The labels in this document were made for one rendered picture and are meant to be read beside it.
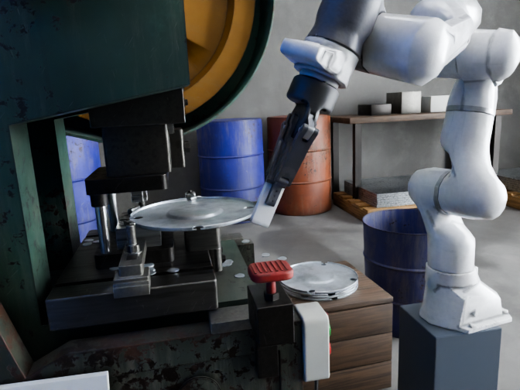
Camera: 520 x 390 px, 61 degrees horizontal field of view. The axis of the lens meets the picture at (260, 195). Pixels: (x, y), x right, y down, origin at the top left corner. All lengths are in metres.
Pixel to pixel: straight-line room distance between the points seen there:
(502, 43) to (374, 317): 0.95
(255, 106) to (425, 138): 1.90
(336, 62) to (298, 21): 3.89
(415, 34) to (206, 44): 0.79
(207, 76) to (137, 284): 0.72
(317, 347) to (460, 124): 0.61
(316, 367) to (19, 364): 0.52
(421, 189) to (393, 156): 3.74
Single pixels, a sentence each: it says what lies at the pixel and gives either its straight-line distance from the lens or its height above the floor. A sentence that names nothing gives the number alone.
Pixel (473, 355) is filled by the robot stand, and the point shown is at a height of 0.39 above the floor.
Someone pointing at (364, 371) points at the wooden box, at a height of 0.09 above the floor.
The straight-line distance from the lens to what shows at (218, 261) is 1.01.
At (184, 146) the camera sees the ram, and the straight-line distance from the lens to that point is 0.95.
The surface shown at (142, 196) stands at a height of 0.83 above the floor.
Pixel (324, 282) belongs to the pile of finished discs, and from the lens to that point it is 1.62.
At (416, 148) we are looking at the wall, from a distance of 5.04.
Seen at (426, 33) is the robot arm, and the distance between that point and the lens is 0.71.
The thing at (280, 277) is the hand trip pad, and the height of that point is 0.75.
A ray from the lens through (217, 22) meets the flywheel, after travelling 1.39.
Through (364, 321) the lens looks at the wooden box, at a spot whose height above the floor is 0.28.
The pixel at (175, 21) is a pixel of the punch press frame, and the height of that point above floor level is 1.16.
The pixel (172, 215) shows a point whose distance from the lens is 0.99.
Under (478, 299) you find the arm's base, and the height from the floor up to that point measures 0.52.
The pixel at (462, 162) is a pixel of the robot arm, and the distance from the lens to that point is 1.12.
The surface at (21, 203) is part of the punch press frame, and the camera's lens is 0.85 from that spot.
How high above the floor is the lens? 1.03
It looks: 12 degrees down
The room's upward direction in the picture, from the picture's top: 3 degrees counter-clockwise
